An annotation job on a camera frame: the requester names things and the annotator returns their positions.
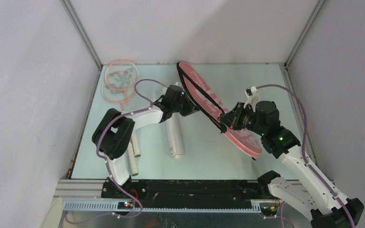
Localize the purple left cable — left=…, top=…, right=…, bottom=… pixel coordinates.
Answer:
left=63, top=78, right=171, bottom=225

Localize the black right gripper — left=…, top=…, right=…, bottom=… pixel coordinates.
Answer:
left=217, top=102, right=266, bottom=136

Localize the white shuttlecock tube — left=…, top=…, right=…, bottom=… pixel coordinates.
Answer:
left=161, top=82, right=186, bottom=160

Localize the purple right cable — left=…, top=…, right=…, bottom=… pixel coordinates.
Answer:
left=255, top=84, right=358, bottom=228

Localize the purple cable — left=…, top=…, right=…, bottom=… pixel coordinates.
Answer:
left=255, top=84, right=358, bottom=228
left=63, top=78, right=171, bottom=225

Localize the pink sport racket bag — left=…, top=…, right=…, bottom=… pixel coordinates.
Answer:
left=176, top=62, right=262, bottom=158

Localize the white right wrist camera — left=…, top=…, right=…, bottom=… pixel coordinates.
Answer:
left=244, top=86, right=260, bottom=108

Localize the aluminium front frame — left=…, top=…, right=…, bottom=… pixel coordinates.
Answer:
left=53, top=179, right=337, bottom=228

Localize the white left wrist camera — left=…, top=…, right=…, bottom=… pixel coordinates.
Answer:
left=161, top=84, right=180, bottom=97

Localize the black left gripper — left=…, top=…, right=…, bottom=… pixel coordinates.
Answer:
left=171, top=91, right=200, bottom=117

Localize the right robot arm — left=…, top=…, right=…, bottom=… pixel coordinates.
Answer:
left=218, top=101, right=364, bottom=228

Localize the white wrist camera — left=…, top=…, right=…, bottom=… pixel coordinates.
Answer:
left=244, top=86, right=260, bottom=108
left=161, top=84, right=180, bottom=97

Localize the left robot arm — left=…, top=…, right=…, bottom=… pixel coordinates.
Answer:
left=92, top=85, right=199, bottom=198

